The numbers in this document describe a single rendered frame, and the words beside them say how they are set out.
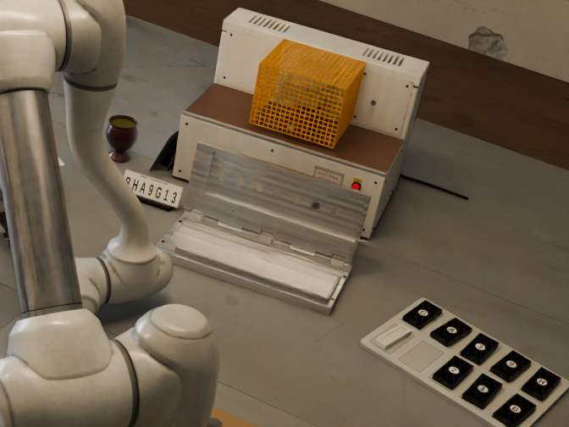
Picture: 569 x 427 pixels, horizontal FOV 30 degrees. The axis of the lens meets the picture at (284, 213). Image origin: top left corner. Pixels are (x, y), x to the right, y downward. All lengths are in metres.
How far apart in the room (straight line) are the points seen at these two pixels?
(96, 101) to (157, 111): 1.22
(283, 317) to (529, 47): 2.02
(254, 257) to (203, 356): 0.77
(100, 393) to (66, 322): 0.13
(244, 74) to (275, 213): 0.49
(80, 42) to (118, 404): 0.62
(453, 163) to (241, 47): 0.78
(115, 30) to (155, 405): 0.65
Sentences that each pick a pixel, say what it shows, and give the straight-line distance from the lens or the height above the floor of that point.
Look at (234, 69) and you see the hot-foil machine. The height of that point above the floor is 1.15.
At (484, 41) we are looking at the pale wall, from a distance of 4.15.
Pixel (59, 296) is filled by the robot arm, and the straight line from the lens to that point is 1.77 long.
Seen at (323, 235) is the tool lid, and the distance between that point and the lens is 2.55.
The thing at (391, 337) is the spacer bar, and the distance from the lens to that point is 2.38.
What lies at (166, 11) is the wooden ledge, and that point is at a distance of 3.93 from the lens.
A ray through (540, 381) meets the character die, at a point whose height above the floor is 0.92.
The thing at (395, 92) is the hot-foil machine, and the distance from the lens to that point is 2.80.
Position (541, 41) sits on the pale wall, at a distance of 4.10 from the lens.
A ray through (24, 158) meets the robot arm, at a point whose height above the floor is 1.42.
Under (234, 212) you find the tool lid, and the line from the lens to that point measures 2.59.
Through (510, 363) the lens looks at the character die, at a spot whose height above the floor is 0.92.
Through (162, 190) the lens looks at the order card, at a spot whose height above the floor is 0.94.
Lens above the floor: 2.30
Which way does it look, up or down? 30 degrees down
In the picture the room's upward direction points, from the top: 12 degrees clockwise
